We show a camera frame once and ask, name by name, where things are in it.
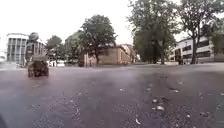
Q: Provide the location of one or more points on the beige building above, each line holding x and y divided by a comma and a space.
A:
111, 56

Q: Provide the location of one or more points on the large dark green tree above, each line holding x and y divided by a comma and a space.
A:
97, 33

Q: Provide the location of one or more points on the small tree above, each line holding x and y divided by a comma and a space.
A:
74, 51
55, 46

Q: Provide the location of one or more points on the building with grey roof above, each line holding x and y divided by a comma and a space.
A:
74, 36

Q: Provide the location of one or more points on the tall tree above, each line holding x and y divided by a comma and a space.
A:
195, 20
151, 30

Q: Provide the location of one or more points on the dark statue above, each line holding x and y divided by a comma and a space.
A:
37, 65

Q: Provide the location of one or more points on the white building with dark windows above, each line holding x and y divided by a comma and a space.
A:
203, 50

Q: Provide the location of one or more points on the white round building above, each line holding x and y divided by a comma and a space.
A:
15, 48

